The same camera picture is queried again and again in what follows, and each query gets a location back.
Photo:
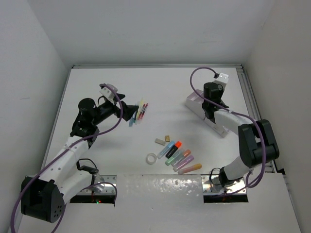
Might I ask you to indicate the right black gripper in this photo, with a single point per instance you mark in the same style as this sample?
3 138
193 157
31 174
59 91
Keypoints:
221 90

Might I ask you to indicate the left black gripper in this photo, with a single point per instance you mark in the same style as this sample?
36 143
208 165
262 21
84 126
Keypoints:
128 110

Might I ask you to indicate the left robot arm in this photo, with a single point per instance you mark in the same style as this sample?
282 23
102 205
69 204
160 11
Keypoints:
46 197

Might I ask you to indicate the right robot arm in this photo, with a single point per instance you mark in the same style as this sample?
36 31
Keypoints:
257 142

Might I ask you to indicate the yellow pen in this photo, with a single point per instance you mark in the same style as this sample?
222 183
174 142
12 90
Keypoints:
141 106

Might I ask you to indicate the red pen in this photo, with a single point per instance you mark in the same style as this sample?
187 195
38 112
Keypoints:
142 111

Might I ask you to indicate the light blue pen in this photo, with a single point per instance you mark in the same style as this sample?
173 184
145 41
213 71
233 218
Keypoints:
131 122

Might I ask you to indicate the white pink compartment organizer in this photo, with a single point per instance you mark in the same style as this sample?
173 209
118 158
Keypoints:
194 103

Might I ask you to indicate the grey eraser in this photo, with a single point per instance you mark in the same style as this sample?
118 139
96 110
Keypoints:
159 141

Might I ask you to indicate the clear tape roll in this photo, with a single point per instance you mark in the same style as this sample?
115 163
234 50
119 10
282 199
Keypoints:
151 158

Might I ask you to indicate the blue highlighter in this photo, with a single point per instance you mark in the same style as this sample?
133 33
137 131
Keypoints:
165 150

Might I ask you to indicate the black orange highlighter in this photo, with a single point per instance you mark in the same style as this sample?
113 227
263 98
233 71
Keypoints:
173 149

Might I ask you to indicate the orange pastel highlighter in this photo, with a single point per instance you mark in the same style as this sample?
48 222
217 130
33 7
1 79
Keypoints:
181 157

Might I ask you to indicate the purple highlighter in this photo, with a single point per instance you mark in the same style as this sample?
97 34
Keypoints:
182 163

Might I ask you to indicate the green highlighter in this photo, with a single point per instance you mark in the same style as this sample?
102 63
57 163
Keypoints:
174 156

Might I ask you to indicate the yellow pink highlighter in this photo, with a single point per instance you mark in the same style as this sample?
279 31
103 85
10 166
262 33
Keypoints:
190 169

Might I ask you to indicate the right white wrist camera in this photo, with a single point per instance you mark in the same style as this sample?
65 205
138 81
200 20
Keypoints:
222 80

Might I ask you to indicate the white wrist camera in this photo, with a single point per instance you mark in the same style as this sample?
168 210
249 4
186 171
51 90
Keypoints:
222 80
108 91

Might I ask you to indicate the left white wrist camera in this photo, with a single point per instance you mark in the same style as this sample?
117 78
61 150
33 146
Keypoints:
108 91

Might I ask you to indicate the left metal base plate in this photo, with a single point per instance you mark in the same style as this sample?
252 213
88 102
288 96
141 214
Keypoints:
104 188

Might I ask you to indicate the metal base plate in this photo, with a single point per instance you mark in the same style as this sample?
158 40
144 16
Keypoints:
104 188
211 186

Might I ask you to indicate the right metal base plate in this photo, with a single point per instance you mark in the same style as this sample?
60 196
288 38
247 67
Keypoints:
211 186

